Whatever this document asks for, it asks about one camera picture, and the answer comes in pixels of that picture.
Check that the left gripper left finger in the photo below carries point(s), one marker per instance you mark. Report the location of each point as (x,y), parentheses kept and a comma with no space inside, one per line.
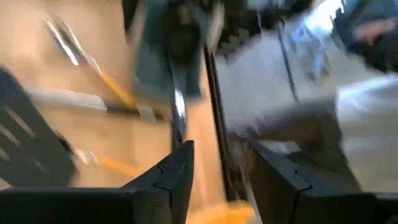
(168,193)

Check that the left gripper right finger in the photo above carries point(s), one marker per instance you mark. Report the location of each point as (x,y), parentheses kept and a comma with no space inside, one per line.
(280,193)

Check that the yellow plastic bin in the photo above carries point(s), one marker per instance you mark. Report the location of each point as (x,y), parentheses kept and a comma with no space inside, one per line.
(217,216)

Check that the slotted turner steel neck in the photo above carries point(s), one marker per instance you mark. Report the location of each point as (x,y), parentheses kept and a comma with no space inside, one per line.
(31,149)

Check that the grey-blue plastic bin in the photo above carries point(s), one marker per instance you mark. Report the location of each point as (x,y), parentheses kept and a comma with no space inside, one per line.
(149,62)

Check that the person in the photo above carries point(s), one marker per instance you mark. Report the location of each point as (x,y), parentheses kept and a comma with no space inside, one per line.
(382,56)

